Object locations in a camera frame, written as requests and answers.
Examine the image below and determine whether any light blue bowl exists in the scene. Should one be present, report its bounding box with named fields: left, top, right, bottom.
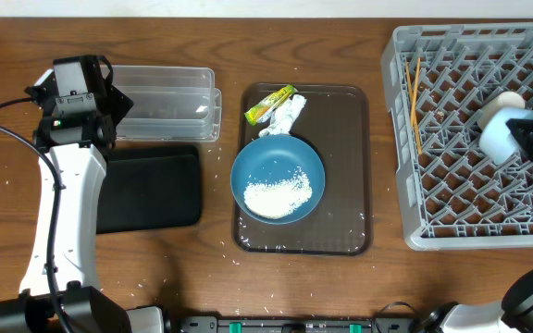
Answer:
left=478, top=107, right=533, bottom=165

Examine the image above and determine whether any cream white cup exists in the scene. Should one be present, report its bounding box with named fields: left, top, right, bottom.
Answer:
left=477, top=92, right=526, bottom=130

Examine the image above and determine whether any dark blue plate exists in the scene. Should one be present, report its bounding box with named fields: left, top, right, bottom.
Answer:
left=230, top=134, right=326, bottom=225

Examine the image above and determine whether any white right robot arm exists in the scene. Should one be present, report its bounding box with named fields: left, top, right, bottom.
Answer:
left=412, top=119, right=533, bottom=332

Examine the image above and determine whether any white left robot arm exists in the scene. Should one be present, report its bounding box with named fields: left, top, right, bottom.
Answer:
left=0, top=55, right=167, bottom=332

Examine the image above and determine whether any grey dishwasher rack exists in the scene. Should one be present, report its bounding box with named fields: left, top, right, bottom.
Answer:
left=381, top=22, right=533, bottom=251

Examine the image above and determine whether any black tray bin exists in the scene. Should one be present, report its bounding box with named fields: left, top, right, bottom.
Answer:
left=96, top=145, right=203, bottom=234

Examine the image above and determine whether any clear plastic bin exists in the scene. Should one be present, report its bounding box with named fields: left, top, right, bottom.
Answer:
left=113, top=65, right=222, bottom=142

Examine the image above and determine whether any green yellow snack wrapper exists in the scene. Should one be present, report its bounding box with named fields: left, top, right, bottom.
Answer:
left=244, top=84, right=297, bottom=126

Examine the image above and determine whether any crumpled white napkin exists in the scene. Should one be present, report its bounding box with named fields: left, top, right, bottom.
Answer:
left=258, top=94, right=306, bottom=137

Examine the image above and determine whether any pile of white rice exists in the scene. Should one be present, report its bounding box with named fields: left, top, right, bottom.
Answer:
left=243, top=169, right=313, bottom=219

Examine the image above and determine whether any brown serving tray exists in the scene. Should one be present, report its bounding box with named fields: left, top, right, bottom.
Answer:
left=233, top=84, right=373, bottom=255

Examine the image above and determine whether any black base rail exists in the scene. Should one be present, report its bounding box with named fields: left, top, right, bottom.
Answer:
left=172, top=315, right=417, bottom=333

